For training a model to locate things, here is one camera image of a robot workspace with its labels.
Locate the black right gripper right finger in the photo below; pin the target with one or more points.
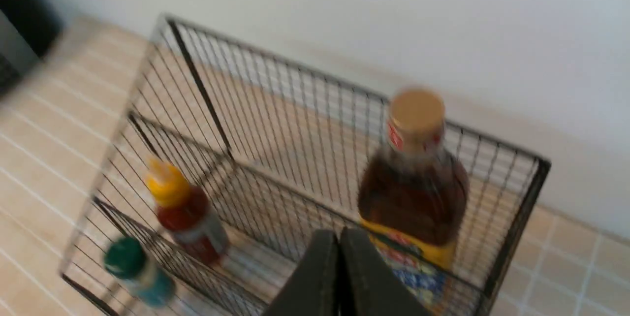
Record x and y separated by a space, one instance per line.
368 286

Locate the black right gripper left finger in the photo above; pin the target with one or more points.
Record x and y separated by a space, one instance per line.
311 289

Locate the large brown oil bottle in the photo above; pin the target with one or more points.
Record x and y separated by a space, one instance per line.
413 196

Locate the red sauce bottle yellow cap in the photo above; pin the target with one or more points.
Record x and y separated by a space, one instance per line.
184 210

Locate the pepper shaker green cap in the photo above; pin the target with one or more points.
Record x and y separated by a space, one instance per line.
127 260

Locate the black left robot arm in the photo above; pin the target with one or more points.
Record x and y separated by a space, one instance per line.
28 31

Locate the black wire mesh rack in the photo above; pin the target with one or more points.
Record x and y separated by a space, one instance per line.
278 147

